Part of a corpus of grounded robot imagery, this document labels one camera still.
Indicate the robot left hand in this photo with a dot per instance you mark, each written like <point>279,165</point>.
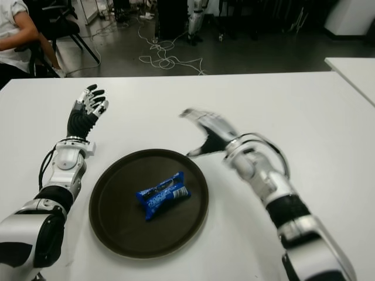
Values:
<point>77,121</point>

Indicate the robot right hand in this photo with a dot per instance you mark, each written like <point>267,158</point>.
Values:
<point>218,131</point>

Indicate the blue Oreo cookie pack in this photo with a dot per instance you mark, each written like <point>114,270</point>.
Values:
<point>162,196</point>

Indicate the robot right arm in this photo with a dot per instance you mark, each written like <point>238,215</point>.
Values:
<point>263,178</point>

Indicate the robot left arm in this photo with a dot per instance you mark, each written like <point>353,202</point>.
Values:
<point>64,158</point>

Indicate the black office chair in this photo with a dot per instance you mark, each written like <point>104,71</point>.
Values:
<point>64,27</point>

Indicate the black wheeled stand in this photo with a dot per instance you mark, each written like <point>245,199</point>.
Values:
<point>220,37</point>

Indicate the round dark brown tray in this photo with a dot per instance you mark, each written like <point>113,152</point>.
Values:
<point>117,222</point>

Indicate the seated person in white shirt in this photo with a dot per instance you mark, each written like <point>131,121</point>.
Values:
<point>11,26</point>

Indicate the black cabinet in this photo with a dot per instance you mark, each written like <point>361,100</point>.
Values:
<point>173,17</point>

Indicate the white power strip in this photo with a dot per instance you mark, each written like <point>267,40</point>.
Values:
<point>146,15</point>

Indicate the white side table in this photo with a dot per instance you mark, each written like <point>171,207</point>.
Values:
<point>356,73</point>

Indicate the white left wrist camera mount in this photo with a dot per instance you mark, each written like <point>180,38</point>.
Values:
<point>91,148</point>

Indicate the white pedestal with black base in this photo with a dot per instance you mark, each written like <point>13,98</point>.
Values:
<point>348,14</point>

